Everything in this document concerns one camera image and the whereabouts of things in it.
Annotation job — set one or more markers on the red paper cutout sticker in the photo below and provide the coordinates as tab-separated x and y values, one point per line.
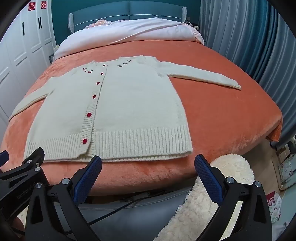
43	5
31	6

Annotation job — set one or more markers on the floral printed cloth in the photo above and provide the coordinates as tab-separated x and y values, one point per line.
274	206

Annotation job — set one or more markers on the blue grey curtain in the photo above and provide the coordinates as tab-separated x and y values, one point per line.
254	46

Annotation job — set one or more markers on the cream knit cardigan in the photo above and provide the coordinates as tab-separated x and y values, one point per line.
138	104

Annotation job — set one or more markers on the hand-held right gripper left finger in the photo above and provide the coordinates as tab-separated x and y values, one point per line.
89	177

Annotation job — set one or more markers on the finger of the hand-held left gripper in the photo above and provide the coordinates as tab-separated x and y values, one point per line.
27	166
3	157

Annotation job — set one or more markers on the cream fluffy throw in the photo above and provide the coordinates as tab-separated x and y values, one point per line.
196	220

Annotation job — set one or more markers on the teal padded headboard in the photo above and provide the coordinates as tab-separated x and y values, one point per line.
150	10

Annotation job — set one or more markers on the white panelled wardrobe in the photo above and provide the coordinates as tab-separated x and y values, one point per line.
30	46

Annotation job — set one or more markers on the pink pillow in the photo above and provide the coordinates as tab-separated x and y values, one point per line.
101	22

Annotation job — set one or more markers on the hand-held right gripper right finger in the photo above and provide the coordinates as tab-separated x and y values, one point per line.
208	180

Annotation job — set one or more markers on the floral fabric bag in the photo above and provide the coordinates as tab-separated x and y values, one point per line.
288	171

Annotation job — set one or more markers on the orange plush blanket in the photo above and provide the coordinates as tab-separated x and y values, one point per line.
219	120

